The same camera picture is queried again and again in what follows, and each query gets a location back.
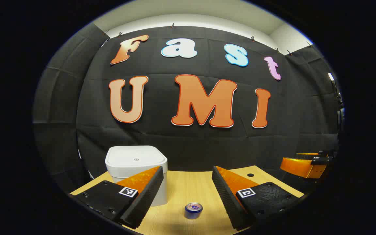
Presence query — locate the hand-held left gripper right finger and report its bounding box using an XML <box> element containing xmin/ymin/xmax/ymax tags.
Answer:
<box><xmin>211</xmin><ymin>166</ymin><xmax>306</xmax><ymax>231</ymax></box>

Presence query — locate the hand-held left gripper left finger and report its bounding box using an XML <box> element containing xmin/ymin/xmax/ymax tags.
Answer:
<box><xmin>72</xmin><ymin>166</ymin><xmax>165</xmax><ymax>229</ymax></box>

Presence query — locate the blue pop can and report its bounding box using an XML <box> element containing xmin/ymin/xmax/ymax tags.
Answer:
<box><xmin>184</xmin><ymin>202</ymin><xmax>203</xmax><ymax>220</ymax></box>

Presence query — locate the white desktop garbage bin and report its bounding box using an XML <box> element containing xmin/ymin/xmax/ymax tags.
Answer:
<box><xmin>105</xmin><ymin>146</ymin><xmax>168</xmax><ymax>207</ymax></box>

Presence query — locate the wooden desktop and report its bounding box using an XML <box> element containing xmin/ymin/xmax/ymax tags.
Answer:
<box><xmin>70</xmin><ymin>165</ymin><xmax>305</xmax><ymax>235</ymax></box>

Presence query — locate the black backdrop cloth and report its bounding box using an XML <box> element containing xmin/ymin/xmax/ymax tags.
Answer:
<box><xmin>33</xmin><ymin>23</ymin><xmax>342</xmax><ymax>196</ymax></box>

